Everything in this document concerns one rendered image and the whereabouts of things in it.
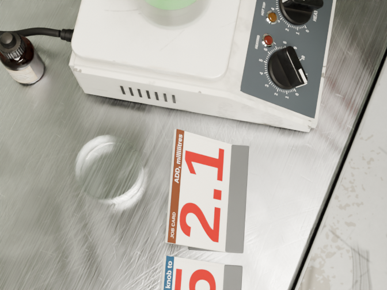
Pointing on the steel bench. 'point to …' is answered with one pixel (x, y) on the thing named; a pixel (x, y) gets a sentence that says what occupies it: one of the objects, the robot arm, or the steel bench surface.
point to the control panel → (307, 63)
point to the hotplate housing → (118, 76)
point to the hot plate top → (156, 39)
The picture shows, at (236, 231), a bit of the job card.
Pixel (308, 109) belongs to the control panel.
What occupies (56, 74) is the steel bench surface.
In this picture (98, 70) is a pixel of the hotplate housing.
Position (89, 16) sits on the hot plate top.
